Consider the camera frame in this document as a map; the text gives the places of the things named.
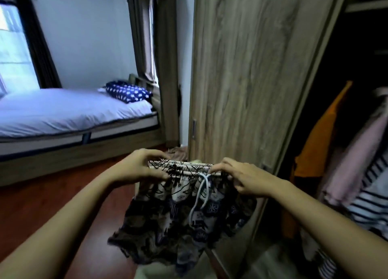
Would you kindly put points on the blue star print pillow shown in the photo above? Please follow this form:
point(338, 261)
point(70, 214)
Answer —
point(127, 92)

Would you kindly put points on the person's left hand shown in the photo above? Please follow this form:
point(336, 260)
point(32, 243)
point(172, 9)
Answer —
point(136, 166)

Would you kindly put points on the white pillow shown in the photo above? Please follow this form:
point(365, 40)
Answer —
point(101, 90)

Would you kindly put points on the bed with white sheet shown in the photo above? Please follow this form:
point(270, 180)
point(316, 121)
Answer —
point(60, 112)

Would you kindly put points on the brown cloth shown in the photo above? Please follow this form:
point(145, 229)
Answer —
point(179, 153)

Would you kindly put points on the cream padded chair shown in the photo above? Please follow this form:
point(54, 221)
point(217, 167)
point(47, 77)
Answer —
point(157, 269)

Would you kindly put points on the pink shirt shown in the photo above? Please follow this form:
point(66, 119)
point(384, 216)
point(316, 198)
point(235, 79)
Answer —
point(354, 166)

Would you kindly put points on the person's right hand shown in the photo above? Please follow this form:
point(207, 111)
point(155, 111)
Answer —
point(254, 179)

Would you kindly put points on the white striped shirt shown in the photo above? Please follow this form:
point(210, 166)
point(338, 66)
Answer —
point(369, 209)

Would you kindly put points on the elephant print shorts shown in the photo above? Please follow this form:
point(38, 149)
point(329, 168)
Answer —
point(163, 227)

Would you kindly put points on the grey brown curtain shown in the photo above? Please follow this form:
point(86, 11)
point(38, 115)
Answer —
point(139, 39)
point(166, 76)

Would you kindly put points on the person's right forearm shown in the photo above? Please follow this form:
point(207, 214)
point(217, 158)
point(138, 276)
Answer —
point(339, 227)

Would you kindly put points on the wooden wardrobe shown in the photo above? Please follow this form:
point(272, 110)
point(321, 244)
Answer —
point(248, 76)

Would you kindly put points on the person's left forearm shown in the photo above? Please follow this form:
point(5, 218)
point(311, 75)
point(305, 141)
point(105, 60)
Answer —
point(54, 233)

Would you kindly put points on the large window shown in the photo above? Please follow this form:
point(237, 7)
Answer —
point(15, 54)

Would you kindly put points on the orange t-shirt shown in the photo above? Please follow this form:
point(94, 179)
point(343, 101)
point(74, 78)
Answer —
point(321, 148)

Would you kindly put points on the dark curtain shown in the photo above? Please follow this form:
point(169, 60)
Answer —
point(39, 51)

